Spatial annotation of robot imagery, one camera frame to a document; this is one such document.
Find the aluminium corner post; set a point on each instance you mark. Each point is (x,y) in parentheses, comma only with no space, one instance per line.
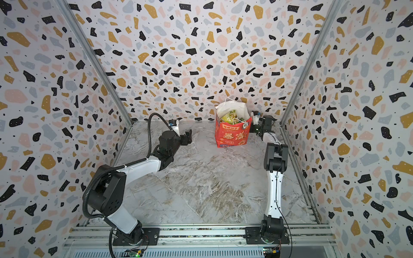
(333,10)
(82,39)

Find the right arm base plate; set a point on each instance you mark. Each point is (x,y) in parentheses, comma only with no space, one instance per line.
(258,236)

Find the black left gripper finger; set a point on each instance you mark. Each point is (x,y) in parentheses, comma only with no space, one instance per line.
(189,132)
(185,139)

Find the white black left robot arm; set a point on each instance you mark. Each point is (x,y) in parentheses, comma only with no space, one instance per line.
(103,198)

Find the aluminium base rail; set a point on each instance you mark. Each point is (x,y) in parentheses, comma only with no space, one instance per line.
(203,241)

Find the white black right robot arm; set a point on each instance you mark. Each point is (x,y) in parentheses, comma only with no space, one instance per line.
(275,164)

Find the aluminium right corner post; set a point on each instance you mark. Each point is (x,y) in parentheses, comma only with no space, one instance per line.
(333,10)

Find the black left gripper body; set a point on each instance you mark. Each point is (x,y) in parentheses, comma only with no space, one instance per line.
(177,143)

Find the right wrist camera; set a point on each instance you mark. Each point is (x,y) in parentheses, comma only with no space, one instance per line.
(256,115)

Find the aluminium left corner post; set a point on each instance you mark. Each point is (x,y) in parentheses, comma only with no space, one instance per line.
(82,39)

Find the red paper bag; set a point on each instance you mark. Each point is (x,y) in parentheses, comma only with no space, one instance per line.
(227,135)

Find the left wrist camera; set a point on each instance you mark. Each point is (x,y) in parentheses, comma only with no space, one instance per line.
(174,124)

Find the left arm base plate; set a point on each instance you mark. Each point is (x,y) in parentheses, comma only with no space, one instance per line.
(138,237)

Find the right circuit board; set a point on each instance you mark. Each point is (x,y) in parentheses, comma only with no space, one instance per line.
(272,252)

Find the small green circuit board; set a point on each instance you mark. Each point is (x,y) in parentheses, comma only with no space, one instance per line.
(134,253)

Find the yellow green snack packet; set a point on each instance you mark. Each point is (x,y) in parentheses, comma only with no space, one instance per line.
(230,118)

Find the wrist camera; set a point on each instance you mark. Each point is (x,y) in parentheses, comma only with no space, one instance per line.
(256,115)
(174,124)

